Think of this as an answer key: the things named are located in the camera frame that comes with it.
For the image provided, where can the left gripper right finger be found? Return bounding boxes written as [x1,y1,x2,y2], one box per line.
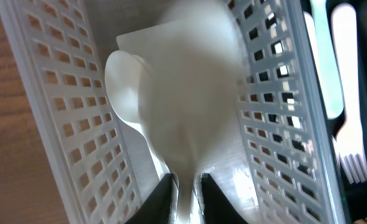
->
[201,173,248,224]

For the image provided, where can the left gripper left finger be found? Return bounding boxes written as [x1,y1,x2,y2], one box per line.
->
[126,174,174,224]

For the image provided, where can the white plastic spoon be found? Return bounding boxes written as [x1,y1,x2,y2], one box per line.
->
[105,50,169,178]
[139,1,244,223]

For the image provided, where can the black plastic basket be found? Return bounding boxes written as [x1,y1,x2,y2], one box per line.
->
[302,1,367,223]

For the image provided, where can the white plastic fork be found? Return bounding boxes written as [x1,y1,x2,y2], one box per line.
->
[332,3,367,184]
[310,0,344,119]

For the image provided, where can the clear plastic basket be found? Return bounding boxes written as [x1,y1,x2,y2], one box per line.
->
[0,0,351,223]

